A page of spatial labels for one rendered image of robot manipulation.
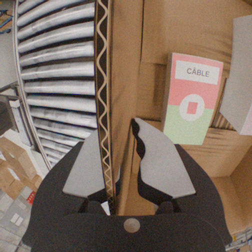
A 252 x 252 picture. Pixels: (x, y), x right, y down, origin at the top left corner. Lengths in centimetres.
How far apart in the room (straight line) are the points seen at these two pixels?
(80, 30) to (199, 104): 37
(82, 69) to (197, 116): 35
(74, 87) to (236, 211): 58
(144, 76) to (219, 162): 25
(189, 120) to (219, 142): 12
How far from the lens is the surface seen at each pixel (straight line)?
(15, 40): 71
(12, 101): 84
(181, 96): 17
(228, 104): 22
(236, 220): 36
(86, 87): 43
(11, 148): 115
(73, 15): 46
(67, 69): 46
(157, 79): 20
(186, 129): 20
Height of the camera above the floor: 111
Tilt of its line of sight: 55 degrees down
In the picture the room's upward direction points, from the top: 154 degrees counter-clockwise
